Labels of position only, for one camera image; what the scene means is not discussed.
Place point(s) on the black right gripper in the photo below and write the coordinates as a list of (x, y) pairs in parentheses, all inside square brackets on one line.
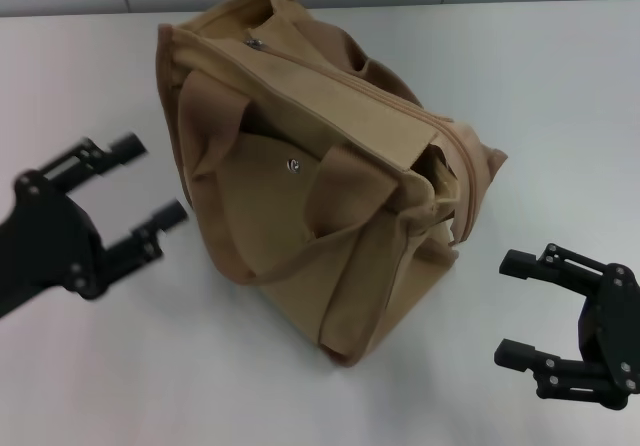
[(612, 331)]

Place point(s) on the khaki canvas food bag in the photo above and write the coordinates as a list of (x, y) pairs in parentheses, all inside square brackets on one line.
[(300, 216)]

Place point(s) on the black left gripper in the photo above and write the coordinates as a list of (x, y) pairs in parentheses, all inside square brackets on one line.
[(45, 246)]

